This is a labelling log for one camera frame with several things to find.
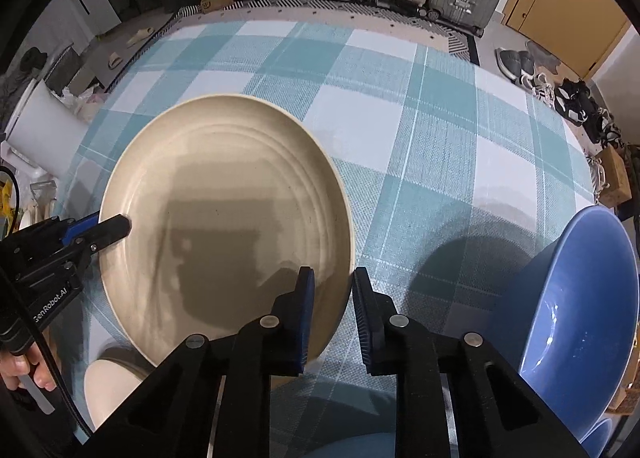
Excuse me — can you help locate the blue bowl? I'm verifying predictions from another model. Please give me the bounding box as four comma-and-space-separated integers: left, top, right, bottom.
485, 206, 639, 441
582, 416, 628, 458

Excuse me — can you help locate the white electric kettle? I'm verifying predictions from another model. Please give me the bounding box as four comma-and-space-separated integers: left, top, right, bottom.
1, 79, 88, 180

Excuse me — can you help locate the teal plaid tablecloth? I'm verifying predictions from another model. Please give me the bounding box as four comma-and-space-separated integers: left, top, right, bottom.
49, 19, 601, 458

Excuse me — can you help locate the large cream plate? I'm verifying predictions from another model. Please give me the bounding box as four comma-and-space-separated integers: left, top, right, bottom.
100, 94, 355, 365

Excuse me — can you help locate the person's left hand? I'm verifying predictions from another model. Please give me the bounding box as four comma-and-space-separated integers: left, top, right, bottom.
0, 343, 56, 392

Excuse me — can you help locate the brown cardboard box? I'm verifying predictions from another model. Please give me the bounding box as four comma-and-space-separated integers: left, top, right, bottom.
597, 146, 632, 208

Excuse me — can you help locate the orange wooden door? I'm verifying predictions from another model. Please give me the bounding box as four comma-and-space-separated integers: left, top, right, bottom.
502, 0, 630, 79

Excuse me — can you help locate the small cardboard box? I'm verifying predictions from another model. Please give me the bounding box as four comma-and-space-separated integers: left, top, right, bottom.
201, 0, 233, 14

